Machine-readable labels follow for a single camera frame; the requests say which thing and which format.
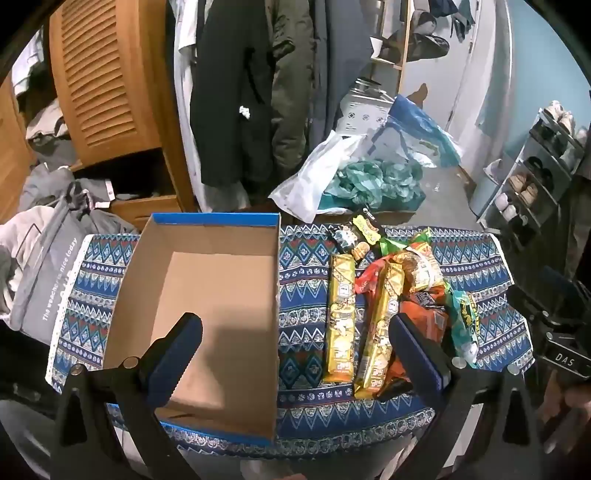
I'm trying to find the grey tote bag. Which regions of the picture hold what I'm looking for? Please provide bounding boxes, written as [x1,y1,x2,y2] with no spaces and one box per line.
[9,182,116,344]

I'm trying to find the yellow cartoon snack packet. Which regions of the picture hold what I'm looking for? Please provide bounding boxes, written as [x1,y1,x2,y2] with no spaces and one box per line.
[351,215,384,259]

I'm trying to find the black coat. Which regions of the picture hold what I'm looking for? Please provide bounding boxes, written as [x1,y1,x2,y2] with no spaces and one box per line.
[189,0,278,188]

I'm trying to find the orange snack packet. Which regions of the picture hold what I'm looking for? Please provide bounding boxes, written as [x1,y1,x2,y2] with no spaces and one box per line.
[376,295,451,402]

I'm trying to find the white bin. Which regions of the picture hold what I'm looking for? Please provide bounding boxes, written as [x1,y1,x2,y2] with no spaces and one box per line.
[468,159,506,217]

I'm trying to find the wooden wall shelf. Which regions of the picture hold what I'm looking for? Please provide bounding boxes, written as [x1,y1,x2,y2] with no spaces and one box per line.
[369,0,451,70]

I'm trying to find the grey slipper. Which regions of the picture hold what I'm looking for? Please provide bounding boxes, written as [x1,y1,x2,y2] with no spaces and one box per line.
[409,11,451,63]

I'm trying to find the blue patterned tablecloth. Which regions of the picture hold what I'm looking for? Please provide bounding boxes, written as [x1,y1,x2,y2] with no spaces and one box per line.
[45,224,535,462]

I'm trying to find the black cartoon snack packet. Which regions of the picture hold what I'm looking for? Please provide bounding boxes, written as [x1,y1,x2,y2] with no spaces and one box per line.
[329,224,370,264]

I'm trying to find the wooden wardrobe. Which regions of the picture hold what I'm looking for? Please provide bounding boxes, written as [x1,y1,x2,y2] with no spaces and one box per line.
[0,0,199,232]

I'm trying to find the yellow and red snack packet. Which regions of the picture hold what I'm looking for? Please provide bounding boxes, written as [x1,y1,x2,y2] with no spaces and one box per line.
[397,249,446,296]

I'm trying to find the grey clothes pile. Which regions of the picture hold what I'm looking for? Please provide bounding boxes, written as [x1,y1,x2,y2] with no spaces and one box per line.
[18,161,139,232]

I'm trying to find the crumpled teal plastic bag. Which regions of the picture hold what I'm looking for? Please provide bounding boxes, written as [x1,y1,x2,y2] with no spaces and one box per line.
[323,159,426,210]

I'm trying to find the blue plastic bag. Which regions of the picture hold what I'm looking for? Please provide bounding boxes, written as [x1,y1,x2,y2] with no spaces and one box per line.
[369,95,462,169]

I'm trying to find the wooden louvered wardrobe door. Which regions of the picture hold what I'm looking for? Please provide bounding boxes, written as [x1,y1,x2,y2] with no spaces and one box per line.
[48,0,174,166]

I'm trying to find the teal green snack packet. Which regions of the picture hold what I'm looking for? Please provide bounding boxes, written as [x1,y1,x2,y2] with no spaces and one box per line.
[445,288,481,367]

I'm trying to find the grey shoe rack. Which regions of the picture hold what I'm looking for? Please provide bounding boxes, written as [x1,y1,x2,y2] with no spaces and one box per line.
[478,106,591,232]

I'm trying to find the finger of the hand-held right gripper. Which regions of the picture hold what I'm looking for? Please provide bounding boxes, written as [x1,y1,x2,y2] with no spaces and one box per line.
[507,265,583,324]

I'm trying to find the blue-rimmed cardboard box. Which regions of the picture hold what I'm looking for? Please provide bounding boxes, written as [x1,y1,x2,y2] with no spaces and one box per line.
[102,213,282,448]

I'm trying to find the person's right hand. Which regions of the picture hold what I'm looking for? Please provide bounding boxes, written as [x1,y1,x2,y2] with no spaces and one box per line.
[540,384,591,444]

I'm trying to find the white patterned box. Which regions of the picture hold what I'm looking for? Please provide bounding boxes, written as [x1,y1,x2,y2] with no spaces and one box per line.
[337,85,398,139]

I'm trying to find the group of shoes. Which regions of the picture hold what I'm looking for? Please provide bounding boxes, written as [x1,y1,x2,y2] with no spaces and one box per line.
[494,102,589,222]

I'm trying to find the olive coat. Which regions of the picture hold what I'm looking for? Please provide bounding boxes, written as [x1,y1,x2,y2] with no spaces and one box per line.
[268,0,319,153]

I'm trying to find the dark grey coat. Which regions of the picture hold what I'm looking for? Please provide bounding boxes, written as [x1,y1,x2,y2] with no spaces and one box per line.
[307,0,375,148]

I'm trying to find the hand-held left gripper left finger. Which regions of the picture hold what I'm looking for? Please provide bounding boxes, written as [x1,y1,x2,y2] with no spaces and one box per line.
[50,312,204,480]

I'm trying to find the long golden snack packet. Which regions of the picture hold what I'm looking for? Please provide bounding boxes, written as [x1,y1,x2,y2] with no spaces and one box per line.
[322,254,358,385]
[355,265,406,400]

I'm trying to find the white plastic bag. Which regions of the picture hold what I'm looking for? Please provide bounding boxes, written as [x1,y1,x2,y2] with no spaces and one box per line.
[269,131,370,222]

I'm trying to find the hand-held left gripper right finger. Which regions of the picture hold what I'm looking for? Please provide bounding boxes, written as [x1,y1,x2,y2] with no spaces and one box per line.
[389,313,543,480]

